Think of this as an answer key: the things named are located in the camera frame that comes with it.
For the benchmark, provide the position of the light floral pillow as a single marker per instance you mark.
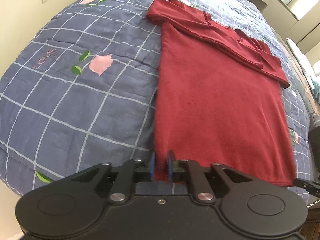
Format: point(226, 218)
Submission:
point(307, 69)

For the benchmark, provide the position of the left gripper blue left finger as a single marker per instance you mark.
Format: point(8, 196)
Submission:
point(145, 167)

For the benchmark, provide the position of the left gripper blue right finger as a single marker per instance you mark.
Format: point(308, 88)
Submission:
point(177, 168)

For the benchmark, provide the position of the blue plaid floral quilt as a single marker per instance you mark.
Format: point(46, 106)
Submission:
point(83, 91)

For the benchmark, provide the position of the red long sleeve shirt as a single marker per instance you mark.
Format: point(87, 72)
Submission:
point(219, 97)

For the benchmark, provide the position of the beige window desk cabinet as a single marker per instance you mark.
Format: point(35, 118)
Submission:
point(305, 32)

